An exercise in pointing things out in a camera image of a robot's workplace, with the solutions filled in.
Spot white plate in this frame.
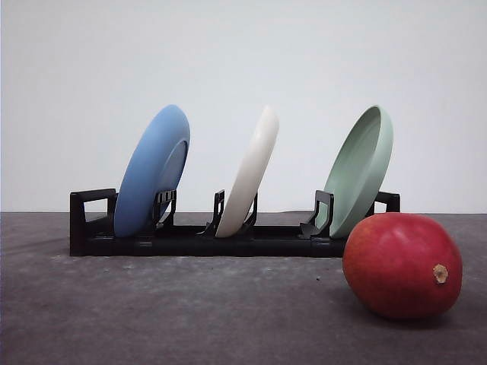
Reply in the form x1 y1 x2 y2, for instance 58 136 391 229
216 106 279 238

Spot red pomegranate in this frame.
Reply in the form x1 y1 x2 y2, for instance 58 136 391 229
342 212 463 319

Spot blue plate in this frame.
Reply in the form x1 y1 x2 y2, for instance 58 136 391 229
114 105 191 237

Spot green plate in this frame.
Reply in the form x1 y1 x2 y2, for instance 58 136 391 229
317 105 394 239

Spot black plate rack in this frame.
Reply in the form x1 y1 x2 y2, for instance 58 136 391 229
70 189 400 259

